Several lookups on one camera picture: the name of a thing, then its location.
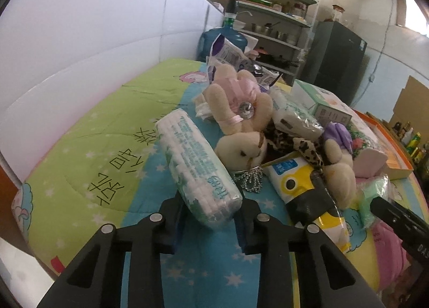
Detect green sponge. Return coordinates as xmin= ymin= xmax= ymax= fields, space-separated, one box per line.
xmin=356 ymin=174 xmax=390 ymax=229

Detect beige plush bear purple bow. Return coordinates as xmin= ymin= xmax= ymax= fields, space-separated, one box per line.
xmin=323 ymin=122 xmax=356 ymax=209

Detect yellow white penguin snack bag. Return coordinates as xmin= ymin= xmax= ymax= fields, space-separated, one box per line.
xmin=263 ymin=152 xmax=351 ymax=254

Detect leopard print scrunchie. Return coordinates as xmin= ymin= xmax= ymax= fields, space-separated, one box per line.
xmin=263 ymin=123 xmax=325 ymax=170

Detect white green tissue pack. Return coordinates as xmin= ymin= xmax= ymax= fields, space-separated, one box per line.
xmin=156 ymin=108 xmax=243 ymax=229

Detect beige plush bunny pink bow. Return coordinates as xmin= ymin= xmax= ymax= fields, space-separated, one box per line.
xmin=203 ymin=64 xmax=273 ymax=172

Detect purple white wipes pack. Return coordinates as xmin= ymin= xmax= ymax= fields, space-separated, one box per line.
xmin=206 ymin=41 xmax=281 ymax=92

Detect orange cardboard box lid tray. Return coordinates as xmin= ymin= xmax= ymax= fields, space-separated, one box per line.
xmin=356 ymin=111 xmax=413 ymax=180

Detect green yellow bottle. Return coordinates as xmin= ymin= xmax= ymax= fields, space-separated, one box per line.
xmin=406 ymin=132 xmax=421 ymax=155

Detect floral pink tissue pack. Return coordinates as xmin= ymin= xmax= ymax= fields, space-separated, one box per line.
xmin=329 ymin=99 xmax=389 ymax=179

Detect colourful cartoon quilt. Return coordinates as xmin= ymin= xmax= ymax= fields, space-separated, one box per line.
xmin=11 ymin=57 xmax=424 ymax=308

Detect silver bead crown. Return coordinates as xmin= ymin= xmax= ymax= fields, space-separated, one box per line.
xmin=231 ymin=166 xmax=263 ymax=193

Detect green white tissue box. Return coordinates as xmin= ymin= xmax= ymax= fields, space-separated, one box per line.
xmin=291 ymin=79 xmax=353 ymax=127

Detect clear wrapped tissue pack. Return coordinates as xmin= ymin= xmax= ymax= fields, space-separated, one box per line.
xmin=269 ymin=87 xmax=324 ymax=142

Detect black refrigerator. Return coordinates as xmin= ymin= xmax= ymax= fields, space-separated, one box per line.
xmin=299 ymin=21 xmax=367 ymax=105

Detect grey metal shelf rack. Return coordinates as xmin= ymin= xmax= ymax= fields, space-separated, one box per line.
xmin=236 ymin=0 xmax=319 ymax=85

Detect blue water jug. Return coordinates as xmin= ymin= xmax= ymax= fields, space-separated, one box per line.
xmin=196 ymin=13 xmax=248 ymax=63

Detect cardboard sheet on wall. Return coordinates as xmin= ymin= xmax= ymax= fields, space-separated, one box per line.
xmin=390 ymin=76 xmax=429 ymax=135

